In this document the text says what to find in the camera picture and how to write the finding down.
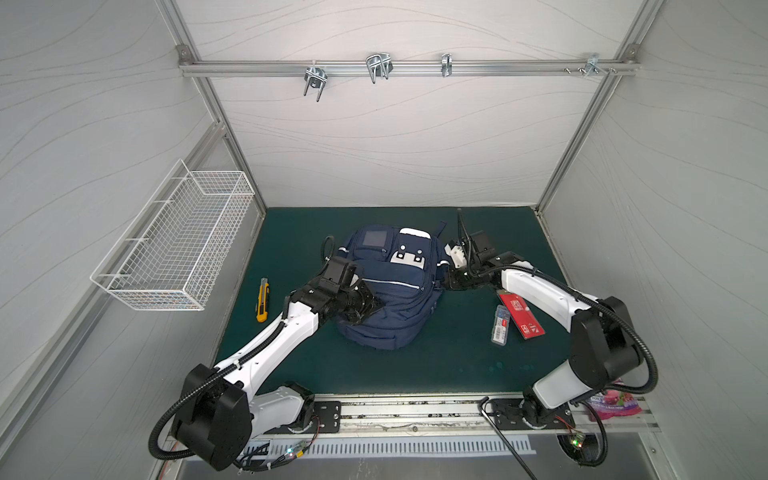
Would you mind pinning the metal hook clamp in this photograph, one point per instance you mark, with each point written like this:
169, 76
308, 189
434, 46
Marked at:
379, 65
591, 67
315, 79

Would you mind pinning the clear pen case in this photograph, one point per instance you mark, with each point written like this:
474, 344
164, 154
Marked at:
500, 329

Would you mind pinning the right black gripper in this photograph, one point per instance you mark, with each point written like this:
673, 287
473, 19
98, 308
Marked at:
459, 277

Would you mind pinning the aluminium top rail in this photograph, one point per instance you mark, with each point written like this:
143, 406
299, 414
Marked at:
401, 68

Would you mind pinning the left metal hook clamp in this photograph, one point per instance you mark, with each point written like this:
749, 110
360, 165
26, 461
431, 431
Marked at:
315, 79

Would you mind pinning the pink snack pouch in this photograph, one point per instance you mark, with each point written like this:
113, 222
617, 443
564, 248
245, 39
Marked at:
615, 403

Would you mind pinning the green mat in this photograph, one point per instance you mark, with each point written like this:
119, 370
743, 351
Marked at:
453, 353

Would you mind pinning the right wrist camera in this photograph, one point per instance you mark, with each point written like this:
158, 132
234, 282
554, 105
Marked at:
457, 256

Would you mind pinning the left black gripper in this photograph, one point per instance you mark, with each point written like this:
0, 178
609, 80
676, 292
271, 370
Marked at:
370, 303

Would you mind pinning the red box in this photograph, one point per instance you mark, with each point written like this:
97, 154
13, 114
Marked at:
521, 315

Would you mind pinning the small metal ring clamp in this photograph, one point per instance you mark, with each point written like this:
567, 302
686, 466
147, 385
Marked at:
446, 65

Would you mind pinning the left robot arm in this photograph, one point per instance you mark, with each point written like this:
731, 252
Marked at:
220, 409

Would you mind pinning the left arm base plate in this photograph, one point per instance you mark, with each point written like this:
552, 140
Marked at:
321, 416

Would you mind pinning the yellow utility knife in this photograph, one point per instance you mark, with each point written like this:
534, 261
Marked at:
261, 308

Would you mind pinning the navy blue student backpack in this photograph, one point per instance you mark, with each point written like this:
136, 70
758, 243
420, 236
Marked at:
404, 268

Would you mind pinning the white wire basket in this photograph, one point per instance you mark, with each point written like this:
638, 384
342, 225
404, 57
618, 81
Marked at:
170, 255

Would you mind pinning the right metal hook clamp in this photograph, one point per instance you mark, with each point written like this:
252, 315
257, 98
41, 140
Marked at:
591, 67

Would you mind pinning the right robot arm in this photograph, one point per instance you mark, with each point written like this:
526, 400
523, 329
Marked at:
605, 351

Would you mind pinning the middle metal hook clamp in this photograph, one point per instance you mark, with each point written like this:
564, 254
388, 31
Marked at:
379, 65

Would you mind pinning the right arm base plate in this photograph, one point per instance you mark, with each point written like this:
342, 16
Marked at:
507, 414

